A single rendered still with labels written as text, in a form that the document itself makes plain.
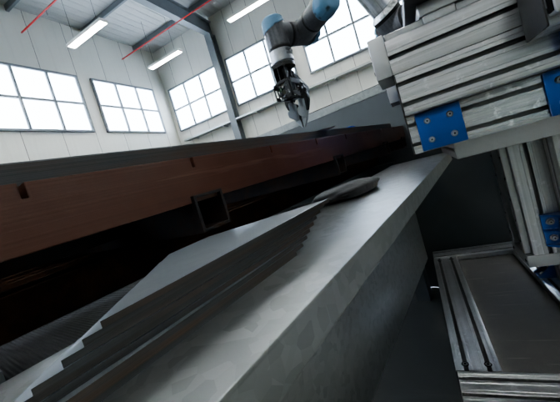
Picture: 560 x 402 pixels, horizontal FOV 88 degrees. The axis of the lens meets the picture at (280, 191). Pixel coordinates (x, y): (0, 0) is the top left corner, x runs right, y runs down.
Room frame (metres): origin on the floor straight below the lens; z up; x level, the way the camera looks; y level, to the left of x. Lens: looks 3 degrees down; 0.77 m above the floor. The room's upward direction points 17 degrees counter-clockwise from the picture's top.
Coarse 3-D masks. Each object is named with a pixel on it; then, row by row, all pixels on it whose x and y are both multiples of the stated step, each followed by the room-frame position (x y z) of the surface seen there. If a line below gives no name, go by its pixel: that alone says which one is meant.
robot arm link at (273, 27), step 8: (272, 16) 0.95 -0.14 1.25; (280, 16) 0.96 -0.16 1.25; (264, 24) 0.96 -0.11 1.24; (272, 24) 0.94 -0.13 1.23; (280, 24) 0.95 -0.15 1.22; (288, 24) 0.97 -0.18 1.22; (264, 32) 0.96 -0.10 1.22; (272, 32) 0.95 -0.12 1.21; (280, 32) 0.95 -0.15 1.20; (288, 32) 0.96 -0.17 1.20; (272, 40) 0.95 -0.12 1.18; (280, 40) 0.95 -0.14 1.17; (288, 40) 0.97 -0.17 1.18; (272, 48) 0.96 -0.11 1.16
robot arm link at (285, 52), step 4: (276, 48) 0.95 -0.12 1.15; (280, 48) 0.95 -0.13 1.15; (284, 48) 0.95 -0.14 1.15; (288, 48) 0.96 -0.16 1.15; (272, 52) 0.96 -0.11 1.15; (276, 52) 0.95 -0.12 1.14; (280, 52) 0.95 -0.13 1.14; (284, 52) 0.95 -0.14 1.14; (288, 52) 0.96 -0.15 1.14; (272, 56) 0.96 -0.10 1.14; (276, 56) 0.95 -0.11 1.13; (280, 56) 0.95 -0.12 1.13; (284, 56) 0.95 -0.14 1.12; (288, 56) 0.95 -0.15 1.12; (292, 56) 0.97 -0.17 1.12; (272, 60) 0.97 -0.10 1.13; (276, 60) 0.95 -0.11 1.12; (280, 60) 0.95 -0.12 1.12; (284, 60) 0.95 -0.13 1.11; (272, 64) 0.97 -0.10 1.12
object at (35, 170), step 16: (352, 128) 1.01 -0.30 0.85; (368, 128) 1.14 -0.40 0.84; (192, 144) 0.46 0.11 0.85; (208, 144) 0.48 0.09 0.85; (224, 144) 0.51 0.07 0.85; (240, 144) 0.54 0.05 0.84; (256, 144) 0.58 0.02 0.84; (272, 144) 0.62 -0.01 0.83; (48, 160) 0.31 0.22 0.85; (64, 160) 0.32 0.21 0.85; (80, 160) 0.33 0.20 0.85; (96, 160) 0.34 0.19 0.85; (112, 160) 0.36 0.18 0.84; (128, 160) 0.37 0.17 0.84; (144, 160) 0.39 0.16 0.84; (160, 160) 0.41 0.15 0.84; (0, 176) 0.28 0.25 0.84; (16, 176) 0.29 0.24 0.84; (32, 176) 0.30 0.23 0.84; (48, 176) 0.31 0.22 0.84
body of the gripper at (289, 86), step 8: (280, 64) 0.93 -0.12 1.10; (288, 64) 0.96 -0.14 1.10; (280, 72) 0.95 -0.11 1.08; (288, 72) 0.97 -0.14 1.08; (280, 80) 0.94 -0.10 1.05; (288, 80) 0.94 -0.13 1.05; (296, 80) 0.95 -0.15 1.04; (280, 88) 0.96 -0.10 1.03; (288, 88) 0.93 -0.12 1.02; (296, 88) 0.94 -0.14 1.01; (280, 96) 0.96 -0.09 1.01; (288, 96) 0.94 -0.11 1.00; (296, 96) 0.95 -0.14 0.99
